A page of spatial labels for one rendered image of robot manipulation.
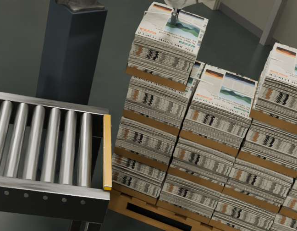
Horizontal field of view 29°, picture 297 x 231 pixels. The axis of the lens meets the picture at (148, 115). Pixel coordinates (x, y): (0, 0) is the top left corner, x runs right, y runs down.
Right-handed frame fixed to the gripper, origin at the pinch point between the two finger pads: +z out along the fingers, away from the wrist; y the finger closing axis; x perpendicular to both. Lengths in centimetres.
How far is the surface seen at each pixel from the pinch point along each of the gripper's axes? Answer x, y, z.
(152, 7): -13.2, 4.9, 7.7
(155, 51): -2.6, 24.1, -12.2
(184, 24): 4.4, 8.3, 0.2
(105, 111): -12, 54, -28
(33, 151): -27, 73, -63
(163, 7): -8.8, 3.0, 12.4
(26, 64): -103, 63, 128
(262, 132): 54, 42, -2
